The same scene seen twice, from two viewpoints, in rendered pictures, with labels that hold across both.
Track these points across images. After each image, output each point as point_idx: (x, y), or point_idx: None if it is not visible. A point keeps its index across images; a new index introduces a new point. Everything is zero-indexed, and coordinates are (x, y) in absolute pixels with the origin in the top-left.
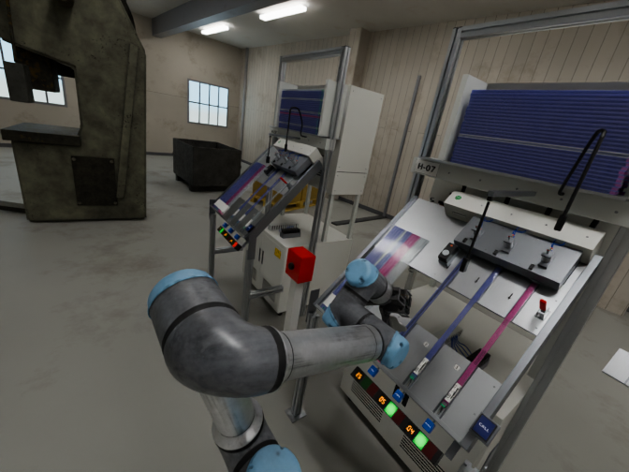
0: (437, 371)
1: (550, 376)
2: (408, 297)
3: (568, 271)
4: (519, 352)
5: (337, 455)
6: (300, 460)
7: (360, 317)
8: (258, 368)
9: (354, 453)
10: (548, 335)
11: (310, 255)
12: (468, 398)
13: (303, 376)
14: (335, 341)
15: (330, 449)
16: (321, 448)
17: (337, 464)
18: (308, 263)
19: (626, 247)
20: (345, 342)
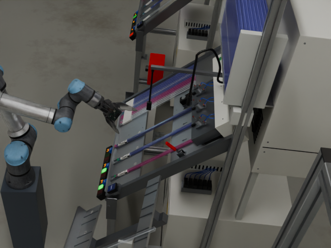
0: (128, 162)
1: (212, 208)
2: (114, 111)
3: (200, 135)
4: (258, 205)
5: (128, 210)
6: (105, 199)
7: (62, 106)
8: None
9: (139, 215)
10: (171, 166)
11: (159, 64)
12: (125, 178)
13: (6, 110)
14: (22, 105)
15: (127, 204)
16: (122, 201)
17: (124, 213)
18: (156, 71)
19: (234, 135)
20: (28, 108)
